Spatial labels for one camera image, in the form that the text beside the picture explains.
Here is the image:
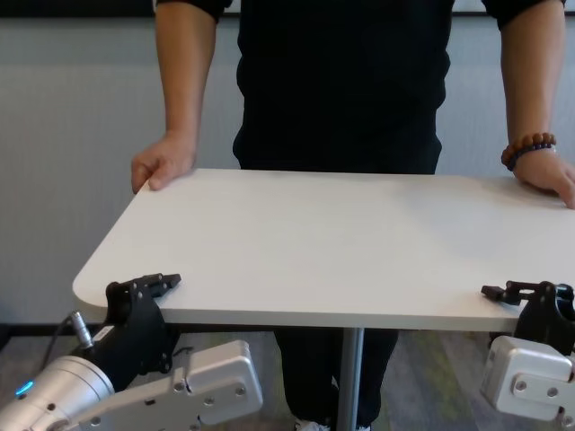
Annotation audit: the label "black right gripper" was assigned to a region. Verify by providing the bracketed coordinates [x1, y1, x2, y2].
[480, 280, 575, 354]

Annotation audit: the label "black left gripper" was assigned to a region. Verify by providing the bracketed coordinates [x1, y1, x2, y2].
[89, 272, 183, 391]

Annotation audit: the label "white rolling pedestal table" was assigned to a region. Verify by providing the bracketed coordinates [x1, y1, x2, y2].
[73, 168, 575, 431]

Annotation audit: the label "person's left forearm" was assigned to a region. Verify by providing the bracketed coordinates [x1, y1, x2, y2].
[498, 8, 570, 149]

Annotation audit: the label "person's right forearm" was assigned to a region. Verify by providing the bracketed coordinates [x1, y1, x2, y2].
[155, 0, 226, 140]

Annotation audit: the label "person's left hand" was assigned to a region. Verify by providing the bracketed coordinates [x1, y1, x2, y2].
[511, 145, 575, 210]

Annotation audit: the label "person's right hand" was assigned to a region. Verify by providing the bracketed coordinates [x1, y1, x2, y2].
[130, 129, 199, 195]

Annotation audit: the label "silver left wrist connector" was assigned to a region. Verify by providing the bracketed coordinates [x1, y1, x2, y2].
[66, 311, 95, 349]

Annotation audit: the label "black trousers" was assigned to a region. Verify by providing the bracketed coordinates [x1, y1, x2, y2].
[232, 129, 444, 431]

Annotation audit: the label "person in black clothes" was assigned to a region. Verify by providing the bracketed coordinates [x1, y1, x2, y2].
[155, 0, 568, 149]

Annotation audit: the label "thin dark wrist cable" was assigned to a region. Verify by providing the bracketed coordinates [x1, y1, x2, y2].
[42, 313, 75, 360]

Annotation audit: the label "black wall skirting strip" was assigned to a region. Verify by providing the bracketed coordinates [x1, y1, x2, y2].
[0, 321, 109, 338]

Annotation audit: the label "dark blue bead bracelet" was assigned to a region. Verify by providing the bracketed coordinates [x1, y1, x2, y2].
[509, 141, 558, 170]

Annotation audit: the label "brown wooden bead bracelet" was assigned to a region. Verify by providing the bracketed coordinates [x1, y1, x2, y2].
[500, 132, 557, 172]

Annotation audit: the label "black glass board frame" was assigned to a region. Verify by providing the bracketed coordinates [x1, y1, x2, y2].
[0, 0, 486, 20]

